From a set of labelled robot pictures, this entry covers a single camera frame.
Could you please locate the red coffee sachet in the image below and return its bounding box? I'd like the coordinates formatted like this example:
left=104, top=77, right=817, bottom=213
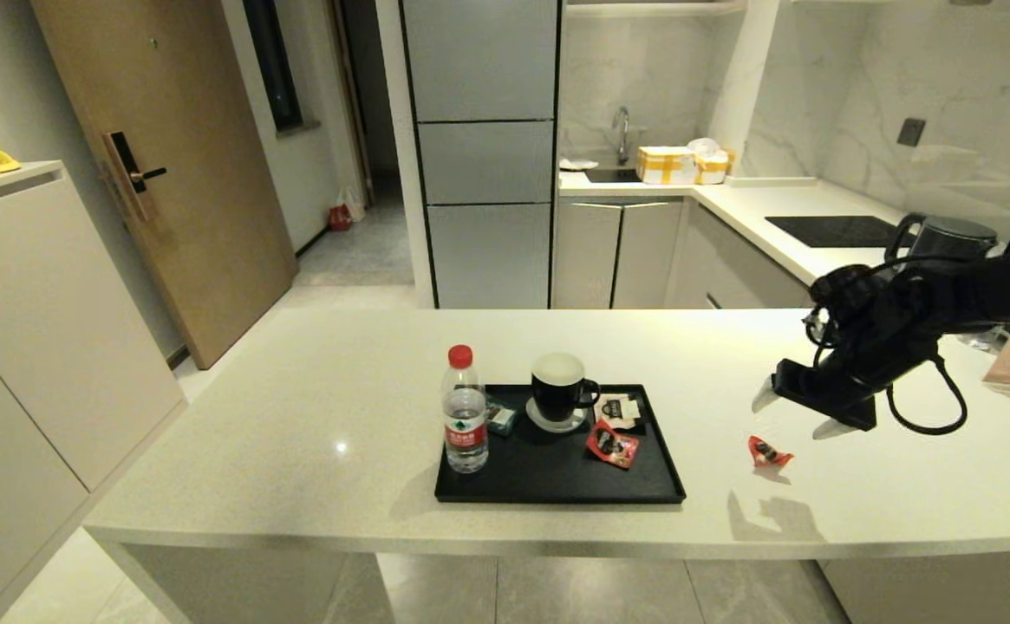
left=585, top=419, right=642, bottom=470
left=747, top=435, right=794, bottom=469

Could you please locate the clear water bottle red cap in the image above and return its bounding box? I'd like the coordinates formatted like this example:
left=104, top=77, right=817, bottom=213
left=441, top=345, right=489, bottom=474

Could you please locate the black electric kettle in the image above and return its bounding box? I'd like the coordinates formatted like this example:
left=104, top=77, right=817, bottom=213
left=884, top=214, right=1000, bottom=263

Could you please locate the grey drawer cabinet front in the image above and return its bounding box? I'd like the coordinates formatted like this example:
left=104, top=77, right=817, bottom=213
left=665, top=205, right=831, bottom=310

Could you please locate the beige coffee sachet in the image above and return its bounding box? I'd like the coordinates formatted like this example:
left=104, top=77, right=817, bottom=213
left=593, top=393, right=644, bottom=432

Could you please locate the black induction cooktop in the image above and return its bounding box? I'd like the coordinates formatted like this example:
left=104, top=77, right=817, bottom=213
left=765, top=216, right=904, bottom=249

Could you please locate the grey cabinet door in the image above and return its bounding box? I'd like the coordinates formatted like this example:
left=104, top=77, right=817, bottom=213
left=552, top=201, right=622, bottom=310
left=610, top=201, right=683, bottom=310

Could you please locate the black mug white inside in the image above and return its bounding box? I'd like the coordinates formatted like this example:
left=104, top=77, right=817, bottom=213
left=529, top=352, right=601, bottom=424

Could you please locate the white round saucer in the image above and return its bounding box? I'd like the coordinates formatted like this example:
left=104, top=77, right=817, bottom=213
left=525, top=397, right=586, bottom=433

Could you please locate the small yellow taped box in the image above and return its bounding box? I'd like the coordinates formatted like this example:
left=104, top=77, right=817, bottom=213
left=693, top=151, right=731, bottom=185

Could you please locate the black rectangular serving tray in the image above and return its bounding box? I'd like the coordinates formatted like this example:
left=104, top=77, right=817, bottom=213
left=433, top=384, right=687, bottom=505

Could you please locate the large yellow taped box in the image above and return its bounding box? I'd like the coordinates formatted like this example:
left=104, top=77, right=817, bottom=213
left=635, top=146, right=697, bottom=185

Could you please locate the grey tall refrigerator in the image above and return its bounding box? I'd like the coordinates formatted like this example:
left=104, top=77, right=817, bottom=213
left=399, top=0, right=562, bottom=310

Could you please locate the brown wooden door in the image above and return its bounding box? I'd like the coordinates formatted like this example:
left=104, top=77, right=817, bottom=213
left=29, top=0, right=299, bottom=372

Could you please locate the white shoe cabinet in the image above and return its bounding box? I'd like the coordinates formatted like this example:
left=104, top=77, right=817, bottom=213
left=0, top=160, right=186, bottom=624

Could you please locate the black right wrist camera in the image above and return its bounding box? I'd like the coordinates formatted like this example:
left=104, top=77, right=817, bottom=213
left=804, top=267, right=878, bottom=348

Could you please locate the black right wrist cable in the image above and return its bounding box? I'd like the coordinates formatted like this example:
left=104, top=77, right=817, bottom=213
left=886, top=355, right=969, bottom=436

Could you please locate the dark narrow wall panel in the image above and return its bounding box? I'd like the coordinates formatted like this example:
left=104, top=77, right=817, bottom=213
left=242, top=0, right=304, bottom=135

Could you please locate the black door lock handle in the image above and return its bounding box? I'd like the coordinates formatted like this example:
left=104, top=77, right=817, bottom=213
left=101, top=132, right=167, bottom=222

